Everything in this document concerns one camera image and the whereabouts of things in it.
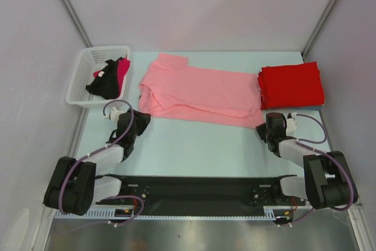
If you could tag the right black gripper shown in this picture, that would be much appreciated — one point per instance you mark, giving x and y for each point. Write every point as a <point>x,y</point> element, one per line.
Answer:
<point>262,130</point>

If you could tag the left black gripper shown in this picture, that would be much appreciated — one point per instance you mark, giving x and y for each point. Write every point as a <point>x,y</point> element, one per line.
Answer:
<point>143,119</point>

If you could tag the pink t shirt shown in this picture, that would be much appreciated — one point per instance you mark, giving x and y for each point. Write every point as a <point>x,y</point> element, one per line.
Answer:
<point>173,89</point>

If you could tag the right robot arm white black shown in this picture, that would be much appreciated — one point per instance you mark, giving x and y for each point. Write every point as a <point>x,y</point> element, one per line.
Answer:
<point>327,180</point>

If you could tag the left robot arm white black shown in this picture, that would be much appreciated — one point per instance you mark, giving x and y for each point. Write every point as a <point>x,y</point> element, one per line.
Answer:
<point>71,189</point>

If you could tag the black t shirt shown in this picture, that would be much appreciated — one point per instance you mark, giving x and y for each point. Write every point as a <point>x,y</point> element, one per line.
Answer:
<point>106,82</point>

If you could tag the red folded t shirt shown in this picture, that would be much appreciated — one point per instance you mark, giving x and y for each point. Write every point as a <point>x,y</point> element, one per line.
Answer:
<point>291,86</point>

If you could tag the magenta t shirt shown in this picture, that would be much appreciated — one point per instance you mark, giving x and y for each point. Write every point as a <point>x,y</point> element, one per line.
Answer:
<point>124,65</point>

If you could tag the white plastic basket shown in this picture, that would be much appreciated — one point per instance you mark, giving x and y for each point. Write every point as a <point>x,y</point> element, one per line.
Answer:
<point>89,61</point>

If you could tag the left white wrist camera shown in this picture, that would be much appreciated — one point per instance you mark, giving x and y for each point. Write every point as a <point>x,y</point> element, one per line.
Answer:
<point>114,114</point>

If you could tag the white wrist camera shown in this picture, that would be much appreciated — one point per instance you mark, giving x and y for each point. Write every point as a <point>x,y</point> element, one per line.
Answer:
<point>291,123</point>
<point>114,114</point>

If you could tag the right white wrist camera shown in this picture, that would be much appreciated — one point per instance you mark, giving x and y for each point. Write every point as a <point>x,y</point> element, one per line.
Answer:
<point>291,123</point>

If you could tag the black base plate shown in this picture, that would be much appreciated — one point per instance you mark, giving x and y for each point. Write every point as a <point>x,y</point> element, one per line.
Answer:
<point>183,196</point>

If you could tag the white slotted cable duct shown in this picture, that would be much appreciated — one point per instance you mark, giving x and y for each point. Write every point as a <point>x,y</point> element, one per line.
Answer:
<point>120,215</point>

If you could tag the right aluminium frame post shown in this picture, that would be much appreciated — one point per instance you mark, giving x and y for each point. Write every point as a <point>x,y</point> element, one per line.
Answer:
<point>329,8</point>

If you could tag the aluminium frame post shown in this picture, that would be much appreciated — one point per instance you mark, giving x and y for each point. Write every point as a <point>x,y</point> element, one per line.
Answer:
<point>329,8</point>
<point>75,20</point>

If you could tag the left aluminium frame post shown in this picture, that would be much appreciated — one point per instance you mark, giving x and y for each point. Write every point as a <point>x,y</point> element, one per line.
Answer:
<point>75,20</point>

